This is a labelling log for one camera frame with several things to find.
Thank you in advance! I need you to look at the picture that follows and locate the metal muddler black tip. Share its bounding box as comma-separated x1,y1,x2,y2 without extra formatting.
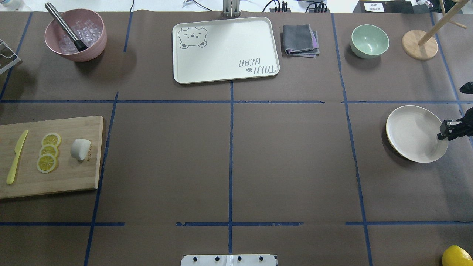
45,2,88,52

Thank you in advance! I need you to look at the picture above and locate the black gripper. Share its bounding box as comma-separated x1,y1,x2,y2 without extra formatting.
437,109,473,141

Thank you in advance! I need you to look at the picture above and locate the wooden mug tree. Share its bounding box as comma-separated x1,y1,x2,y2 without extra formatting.
402,0,468,61

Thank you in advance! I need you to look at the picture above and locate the cream bear tray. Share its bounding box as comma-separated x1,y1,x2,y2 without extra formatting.
172,17,280,84

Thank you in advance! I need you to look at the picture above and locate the aluminium frame post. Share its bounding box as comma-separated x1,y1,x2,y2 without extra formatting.
222,0,241,17

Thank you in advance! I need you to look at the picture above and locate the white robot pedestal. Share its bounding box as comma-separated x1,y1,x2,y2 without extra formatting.
180,254,278,266

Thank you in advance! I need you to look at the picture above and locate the folded grey cloth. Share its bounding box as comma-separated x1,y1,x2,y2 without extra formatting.
282,25,320,58

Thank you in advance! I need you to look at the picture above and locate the beige plate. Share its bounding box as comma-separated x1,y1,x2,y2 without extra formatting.
385,105,448,163

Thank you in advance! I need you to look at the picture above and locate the black box with label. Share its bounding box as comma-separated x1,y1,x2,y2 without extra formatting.
353,0,414,14

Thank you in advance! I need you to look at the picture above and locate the lemon slice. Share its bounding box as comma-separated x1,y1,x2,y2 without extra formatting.
41,133,61,147
39,144,59,158
37,154,57,173

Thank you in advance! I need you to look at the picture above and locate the white steamed bun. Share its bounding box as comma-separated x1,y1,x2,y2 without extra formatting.
70,138,91,161

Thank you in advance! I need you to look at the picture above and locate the yellow lemon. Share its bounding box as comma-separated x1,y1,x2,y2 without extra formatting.
442,245,473,266

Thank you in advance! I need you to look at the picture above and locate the bamboo cutting board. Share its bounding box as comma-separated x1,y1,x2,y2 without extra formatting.
0,116,104,199

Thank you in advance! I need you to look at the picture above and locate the yellow plastic knife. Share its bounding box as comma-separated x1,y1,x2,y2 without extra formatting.
6,130,29,185

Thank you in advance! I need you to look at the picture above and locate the pink bowl with ice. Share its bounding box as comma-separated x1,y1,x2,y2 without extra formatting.
44,9,108,62

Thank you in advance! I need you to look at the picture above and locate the green bowl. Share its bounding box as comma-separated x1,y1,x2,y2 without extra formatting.
350,25,390,59

